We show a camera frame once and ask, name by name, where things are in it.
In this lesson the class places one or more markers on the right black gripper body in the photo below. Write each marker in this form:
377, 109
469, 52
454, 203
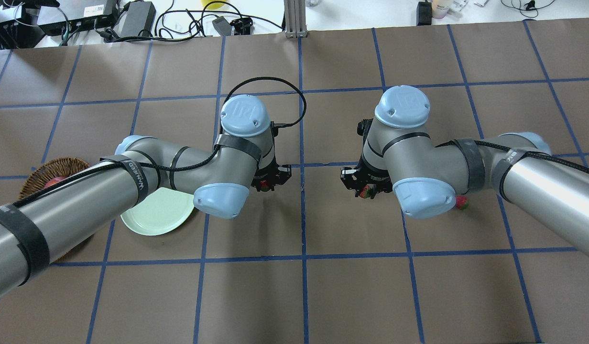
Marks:
353, 178

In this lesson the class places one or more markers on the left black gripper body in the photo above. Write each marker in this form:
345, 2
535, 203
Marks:
278, 175

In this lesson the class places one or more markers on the red strawberry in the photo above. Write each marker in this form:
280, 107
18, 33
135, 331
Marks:
462, 202
367, 192
263, 186

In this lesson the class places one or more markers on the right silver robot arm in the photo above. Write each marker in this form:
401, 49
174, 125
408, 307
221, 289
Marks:
398, 156

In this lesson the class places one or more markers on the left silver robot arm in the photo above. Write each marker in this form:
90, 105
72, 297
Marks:
37, 230

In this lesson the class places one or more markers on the light green plate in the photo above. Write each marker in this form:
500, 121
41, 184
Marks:
159, 213

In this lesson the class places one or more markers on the black power adapter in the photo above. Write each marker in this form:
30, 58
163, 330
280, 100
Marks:
423, 14

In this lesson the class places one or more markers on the white cup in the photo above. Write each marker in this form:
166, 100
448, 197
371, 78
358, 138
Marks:
440, 8

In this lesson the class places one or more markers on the black laptop charger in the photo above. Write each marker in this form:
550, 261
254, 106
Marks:
137, 20

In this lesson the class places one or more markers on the wicker fruit basket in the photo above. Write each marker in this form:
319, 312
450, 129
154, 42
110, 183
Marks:
64, 166

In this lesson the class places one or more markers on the red apple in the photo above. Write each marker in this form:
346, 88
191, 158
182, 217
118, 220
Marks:
53, 181

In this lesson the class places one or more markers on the aluminium frame post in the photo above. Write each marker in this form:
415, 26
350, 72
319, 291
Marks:
295, 19

